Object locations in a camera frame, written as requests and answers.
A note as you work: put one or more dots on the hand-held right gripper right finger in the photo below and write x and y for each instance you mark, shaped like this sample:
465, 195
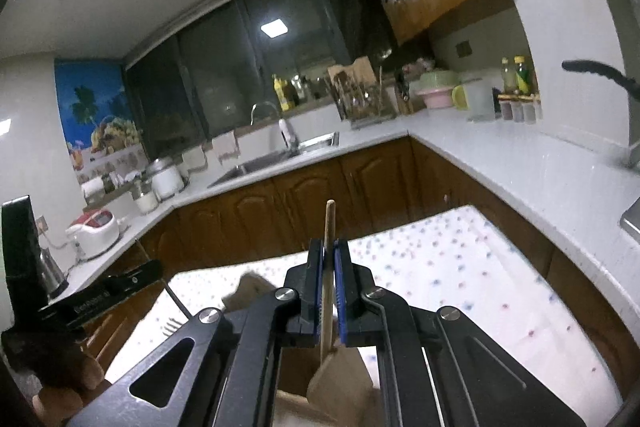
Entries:
341, 287

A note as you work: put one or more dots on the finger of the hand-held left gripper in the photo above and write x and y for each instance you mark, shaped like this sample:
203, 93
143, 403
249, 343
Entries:
135, 277

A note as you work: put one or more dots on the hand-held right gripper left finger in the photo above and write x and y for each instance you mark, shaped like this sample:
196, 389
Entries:
316, 279

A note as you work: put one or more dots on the metal fork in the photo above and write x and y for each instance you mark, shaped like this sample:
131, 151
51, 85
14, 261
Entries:
176, 302

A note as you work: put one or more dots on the wooden spatula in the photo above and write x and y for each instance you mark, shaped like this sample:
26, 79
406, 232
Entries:
329, 219

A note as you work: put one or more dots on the wooden utensil holder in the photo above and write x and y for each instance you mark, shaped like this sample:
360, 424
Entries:
295, 379

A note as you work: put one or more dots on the person's left hand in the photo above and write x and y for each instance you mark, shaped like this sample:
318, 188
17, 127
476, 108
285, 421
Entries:
90, 374

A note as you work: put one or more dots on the steel electric kettle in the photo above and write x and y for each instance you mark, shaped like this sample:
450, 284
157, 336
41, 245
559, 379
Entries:
52, 272

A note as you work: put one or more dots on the red white rice cooker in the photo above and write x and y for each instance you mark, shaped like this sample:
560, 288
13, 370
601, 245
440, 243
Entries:
95, 232

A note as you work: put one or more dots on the white lidded jar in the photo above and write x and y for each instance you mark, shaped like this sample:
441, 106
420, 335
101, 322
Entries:
146, 202

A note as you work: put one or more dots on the paper towel roll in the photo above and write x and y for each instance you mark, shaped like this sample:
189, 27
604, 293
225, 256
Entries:
92, 193

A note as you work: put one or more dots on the white electric pot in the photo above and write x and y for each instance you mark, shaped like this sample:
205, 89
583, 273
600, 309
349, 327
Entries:
167, 182

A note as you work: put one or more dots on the dotted white tablecloth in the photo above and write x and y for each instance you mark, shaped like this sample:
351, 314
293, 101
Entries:
450, 267

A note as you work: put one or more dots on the steel sink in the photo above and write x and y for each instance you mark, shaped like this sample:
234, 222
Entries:
260, 164

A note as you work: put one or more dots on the beige dishcloth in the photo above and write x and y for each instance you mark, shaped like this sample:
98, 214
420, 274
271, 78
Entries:
195, 159
226, 148

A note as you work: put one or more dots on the metal faucet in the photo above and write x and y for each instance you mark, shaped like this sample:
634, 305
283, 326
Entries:
287, 134

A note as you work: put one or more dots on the dish rack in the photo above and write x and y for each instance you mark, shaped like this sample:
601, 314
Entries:
360, 102

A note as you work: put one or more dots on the yellow bottle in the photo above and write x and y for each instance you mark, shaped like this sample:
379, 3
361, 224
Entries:
281, 94

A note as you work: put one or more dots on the small dark bottle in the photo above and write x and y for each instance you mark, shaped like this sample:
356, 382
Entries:
300, 91

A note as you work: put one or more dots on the knife block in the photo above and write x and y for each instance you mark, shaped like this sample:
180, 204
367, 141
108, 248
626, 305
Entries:
407, 99

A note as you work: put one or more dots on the dark window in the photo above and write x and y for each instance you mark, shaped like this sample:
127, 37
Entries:
210, 72

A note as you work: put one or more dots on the pink green container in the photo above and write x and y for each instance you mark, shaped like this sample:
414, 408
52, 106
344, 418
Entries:
436, 89

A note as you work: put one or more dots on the green cup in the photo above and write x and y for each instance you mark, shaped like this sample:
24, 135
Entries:
459, 98

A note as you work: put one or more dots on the clear plastic jug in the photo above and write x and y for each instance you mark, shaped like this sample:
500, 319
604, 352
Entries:
479, 102

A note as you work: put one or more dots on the wooden spice rack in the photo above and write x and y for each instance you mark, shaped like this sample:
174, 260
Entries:
520, 109

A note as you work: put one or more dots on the clear condiment bottle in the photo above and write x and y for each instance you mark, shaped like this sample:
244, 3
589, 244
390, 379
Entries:
509, 79

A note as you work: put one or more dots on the green condiment bottle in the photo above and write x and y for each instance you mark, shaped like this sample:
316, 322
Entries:
522, 79

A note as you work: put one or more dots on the steel stove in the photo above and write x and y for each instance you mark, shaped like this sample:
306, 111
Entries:
632, 217

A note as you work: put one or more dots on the white wall socket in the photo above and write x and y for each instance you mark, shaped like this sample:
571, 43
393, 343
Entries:
42, 227

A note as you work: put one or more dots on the tropical wall poster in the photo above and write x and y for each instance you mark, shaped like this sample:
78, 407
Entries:
85, 107

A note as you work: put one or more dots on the dark wall socket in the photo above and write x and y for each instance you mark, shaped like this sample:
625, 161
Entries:
465, 49

